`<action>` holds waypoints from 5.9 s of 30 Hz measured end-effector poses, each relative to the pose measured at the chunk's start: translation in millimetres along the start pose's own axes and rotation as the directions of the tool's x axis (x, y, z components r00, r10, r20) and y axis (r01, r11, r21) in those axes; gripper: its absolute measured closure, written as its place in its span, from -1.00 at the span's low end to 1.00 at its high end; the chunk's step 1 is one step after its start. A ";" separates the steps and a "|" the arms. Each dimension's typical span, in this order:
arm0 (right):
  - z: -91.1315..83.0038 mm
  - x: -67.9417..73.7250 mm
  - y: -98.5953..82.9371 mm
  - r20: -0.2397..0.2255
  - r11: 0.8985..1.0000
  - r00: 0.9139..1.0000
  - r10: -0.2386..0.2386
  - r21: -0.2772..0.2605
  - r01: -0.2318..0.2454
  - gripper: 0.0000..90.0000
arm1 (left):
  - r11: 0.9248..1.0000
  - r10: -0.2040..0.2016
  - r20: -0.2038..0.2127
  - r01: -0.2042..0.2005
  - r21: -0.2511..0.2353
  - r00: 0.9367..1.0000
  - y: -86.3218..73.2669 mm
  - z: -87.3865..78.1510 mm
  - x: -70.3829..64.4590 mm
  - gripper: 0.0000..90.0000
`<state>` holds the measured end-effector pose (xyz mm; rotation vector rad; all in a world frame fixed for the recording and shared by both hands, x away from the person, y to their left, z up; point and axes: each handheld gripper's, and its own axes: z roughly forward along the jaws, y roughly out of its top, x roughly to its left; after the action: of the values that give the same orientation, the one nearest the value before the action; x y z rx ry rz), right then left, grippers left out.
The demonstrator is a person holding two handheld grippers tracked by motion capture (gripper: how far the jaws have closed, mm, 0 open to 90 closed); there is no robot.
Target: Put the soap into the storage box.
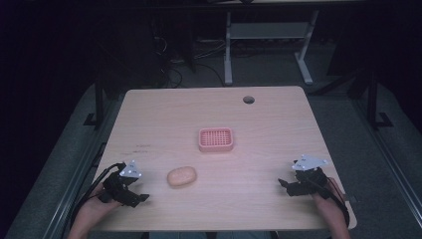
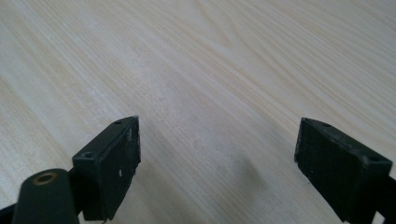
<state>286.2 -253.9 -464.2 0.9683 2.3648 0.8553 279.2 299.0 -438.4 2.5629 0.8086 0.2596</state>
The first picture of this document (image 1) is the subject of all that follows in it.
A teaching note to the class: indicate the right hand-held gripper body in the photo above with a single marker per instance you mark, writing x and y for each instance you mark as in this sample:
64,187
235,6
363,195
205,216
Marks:
310,177

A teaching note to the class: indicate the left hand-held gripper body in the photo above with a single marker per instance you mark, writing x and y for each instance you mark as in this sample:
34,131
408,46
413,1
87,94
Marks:
116,187

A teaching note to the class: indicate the pink slotted soap dish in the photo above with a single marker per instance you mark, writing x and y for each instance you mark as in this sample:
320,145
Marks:
216,139

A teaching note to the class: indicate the person's left hand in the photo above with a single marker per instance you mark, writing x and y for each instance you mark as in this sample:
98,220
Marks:
97,204

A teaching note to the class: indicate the person's right hand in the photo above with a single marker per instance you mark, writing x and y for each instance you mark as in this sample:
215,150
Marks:
323,200

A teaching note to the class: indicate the black metal stand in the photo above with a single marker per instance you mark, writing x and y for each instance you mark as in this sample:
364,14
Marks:
375,99
98,96

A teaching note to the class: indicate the white metal desk frame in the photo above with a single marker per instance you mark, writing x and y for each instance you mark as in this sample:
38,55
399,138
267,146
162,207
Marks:
268,31

